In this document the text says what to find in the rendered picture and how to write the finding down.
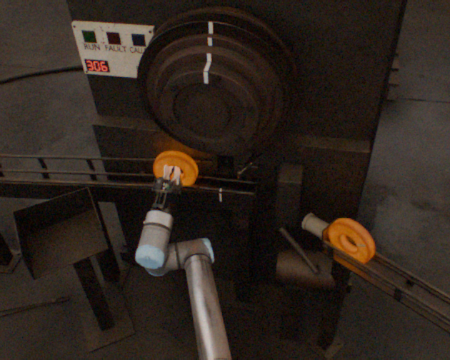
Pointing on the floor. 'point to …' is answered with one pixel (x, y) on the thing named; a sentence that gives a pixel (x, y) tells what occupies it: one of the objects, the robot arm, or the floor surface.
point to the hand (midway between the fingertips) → (174, 166)
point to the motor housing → (298, 286)
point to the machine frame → (362, 84)
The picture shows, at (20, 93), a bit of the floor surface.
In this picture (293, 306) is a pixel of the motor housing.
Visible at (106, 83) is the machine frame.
